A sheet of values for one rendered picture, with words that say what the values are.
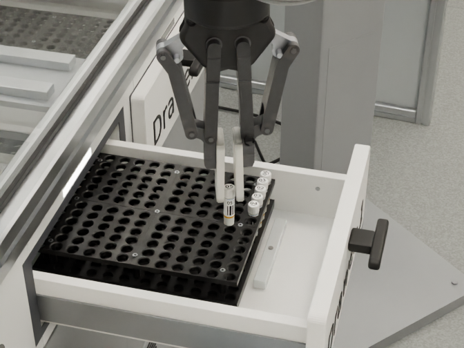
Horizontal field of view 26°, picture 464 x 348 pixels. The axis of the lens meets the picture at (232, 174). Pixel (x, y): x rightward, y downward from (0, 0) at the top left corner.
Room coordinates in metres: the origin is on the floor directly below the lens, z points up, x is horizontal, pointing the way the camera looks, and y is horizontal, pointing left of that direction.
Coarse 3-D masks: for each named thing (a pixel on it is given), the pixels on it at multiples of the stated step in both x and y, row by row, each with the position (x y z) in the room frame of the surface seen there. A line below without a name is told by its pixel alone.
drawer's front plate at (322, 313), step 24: (360, 144) 0.93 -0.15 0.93; (360, 168) 0.89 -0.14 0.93; (360, 192) 0.87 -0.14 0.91; (336, 216) 0.80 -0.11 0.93; (360, 216) 0.90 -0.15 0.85; (336, 240) 0.77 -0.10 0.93; (336, 264) 0.73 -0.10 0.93; (336, 288) 0.71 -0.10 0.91; (312, 312) 0.66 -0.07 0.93; (312, 336) 0.66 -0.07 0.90
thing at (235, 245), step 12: (264, 204) 0.86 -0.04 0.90; (252, 216) 0.84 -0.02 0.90; (240, 228) 0.82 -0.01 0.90; (252, 228) 0.82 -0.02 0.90; (240, 240) 0.80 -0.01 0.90; (252, 240) 0.80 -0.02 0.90; (228, 264) 0.76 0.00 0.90; (240, 264) 0.76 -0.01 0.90; (228, 276) 0.75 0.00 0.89; (240, 276) 0.75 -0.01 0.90
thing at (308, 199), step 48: (144, 144) 0.98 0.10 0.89; (288, 192) 0.93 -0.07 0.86; (336, 192) 0.91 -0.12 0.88; (288, 240) 0.87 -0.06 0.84; (48, 288) 0.74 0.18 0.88; (96, 288) 0.73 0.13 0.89; (288, 288) 0.79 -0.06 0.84; (144, 336) 0.72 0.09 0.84; (192, 336) 0.70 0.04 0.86; (240, 336) 0.69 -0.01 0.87; (288, 336) 0.68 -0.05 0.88
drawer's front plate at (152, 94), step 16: (176, 32) 1.19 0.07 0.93; (160, 64) 1.11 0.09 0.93; (144, 80) 1.07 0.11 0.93; (160, 80) 1.09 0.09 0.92; (192, 80) 1.23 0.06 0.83; (144, 96) 1.04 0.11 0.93; (160, 96) 1.09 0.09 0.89; (144, 112) 1.03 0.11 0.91; (160, 112) 1.09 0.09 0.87; (176, 112) 1.15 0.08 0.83; (144, 128) 1.03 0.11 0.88; (160, 144) 1.08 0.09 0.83
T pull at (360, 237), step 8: (376, 224) 0.81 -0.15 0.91; (384, 224) 0.81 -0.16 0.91; (352, 232) 0.80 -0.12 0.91; (360, 232) 0.80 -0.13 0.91; (368, 232) 0.80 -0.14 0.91; (376, 232) 0.80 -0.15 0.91; (384, 232) 0.80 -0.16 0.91; (352, 240) 0.78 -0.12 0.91; (360, 240) 0.78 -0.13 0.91; (368, 240) 0.78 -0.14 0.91; (376, 240) 0.78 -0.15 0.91; (384, 240) 0.79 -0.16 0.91; (352, 248) 0.78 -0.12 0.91; (360, 248) 0.78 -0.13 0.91; (368, 248) 0.78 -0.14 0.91; (376, 248) 0.77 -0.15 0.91; (376, 256) 0.76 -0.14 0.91; (368, 264) 0.75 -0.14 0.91; (376, 264) 0.75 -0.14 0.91
